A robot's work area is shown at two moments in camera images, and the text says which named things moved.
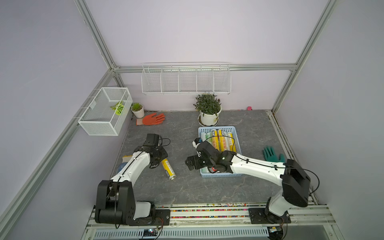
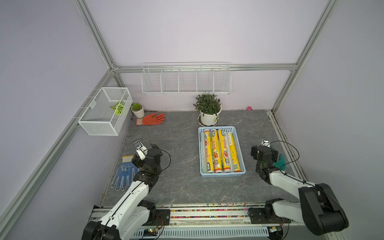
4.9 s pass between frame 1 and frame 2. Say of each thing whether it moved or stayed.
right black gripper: moved
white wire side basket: stayed
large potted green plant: stayed
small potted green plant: stayed
